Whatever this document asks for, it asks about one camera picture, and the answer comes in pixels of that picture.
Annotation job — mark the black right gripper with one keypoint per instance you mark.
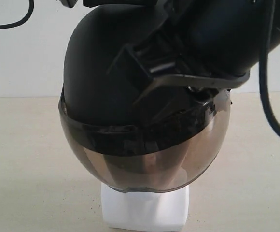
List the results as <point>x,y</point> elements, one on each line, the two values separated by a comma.
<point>153,76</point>

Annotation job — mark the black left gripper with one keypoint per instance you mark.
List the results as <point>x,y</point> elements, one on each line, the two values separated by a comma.
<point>95,3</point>

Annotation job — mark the black helmet with tinted visor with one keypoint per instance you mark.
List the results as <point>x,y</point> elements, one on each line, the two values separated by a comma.
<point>158,158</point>

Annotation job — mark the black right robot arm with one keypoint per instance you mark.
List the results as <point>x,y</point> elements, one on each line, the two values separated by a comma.
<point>204,45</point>

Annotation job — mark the white mannequin head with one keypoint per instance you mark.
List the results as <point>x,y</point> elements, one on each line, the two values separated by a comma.
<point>145,211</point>

